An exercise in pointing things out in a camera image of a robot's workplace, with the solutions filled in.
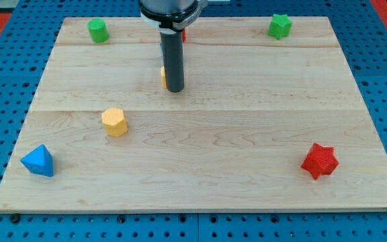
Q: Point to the green star block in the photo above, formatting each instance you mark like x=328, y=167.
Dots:
x=280, y=26

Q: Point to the blue triangle block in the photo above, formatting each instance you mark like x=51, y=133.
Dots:
x=39, y=161

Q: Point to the black cylindrical pointer tool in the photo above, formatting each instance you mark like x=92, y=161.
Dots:
x=172, y=50

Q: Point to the green cylinder block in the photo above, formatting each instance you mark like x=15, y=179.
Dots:
x=97, y=30

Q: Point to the red block behind arm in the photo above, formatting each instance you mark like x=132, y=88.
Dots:
x=184, y=35

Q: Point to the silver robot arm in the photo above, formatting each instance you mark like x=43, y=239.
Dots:
x=171, y=16

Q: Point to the red star block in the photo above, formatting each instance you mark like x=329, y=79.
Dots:
x=320, y=160

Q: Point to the yellow hexagon block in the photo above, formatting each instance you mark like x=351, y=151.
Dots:
x=114, y=122

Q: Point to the wooden board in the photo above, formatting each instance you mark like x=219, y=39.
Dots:
x=232, y=141

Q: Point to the yellow block behind pointer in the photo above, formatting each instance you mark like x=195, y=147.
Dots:
x=163, y=78

